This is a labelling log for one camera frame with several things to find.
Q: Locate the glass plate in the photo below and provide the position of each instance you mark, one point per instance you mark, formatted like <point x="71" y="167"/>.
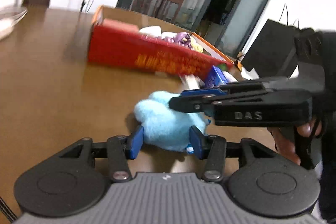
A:
<point x="10" y="16"/>

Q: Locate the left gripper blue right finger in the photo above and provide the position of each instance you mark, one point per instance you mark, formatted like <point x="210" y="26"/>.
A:
<point x="212" y="149"/>

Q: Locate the person's right hand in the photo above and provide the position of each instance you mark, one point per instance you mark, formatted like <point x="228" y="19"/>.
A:
<point x="284" y="138"/>

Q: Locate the black bag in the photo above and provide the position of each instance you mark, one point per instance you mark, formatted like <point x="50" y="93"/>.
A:
<point x="273" y="52"/>

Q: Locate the orange white packet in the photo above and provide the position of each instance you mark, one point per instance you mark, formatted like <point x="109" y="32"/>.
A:
<point x="247" y="75"/>

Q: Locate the blue white tissue pack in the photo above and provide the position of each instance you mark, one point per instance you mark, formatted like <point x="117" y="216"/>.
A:
<point x="216" y="77"/>

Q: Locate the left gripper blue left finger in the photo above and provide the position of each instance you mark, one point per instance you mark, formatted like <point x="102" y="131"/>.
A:
<point x="120" y="149"/>

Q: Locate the purple satin scrunchie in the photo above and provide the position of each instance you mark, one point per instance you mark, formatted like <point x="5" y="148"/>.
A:
<point x="182" y="39"/>

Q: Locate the red cardboard box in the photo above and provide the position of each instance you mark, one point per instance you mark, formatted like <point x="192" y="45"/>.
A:
<point x="116" y="41"/>

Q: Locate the white foam cylinder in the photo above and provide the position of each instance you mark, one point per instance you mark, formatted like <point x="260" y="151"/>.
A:
<point x="154" y="31"/>

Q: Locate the yellow plush toy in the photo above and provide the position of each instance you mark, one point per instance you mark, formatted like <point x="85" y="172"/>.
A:
<point x="195" y="46"/>

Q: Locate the dark wooden chair right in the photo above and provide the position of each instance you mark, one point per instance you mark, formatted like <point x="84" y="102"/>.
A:
<point x="166" y="10"/>

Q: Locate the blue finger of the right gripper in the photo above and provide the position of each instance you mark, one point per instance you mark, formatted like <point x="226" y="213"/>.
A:
<point x="203" y="92"/>

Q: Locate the light blue plush toy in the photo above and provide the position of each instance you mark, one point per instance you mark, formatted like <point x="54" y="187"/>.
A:
<point x="166" y="128"/>

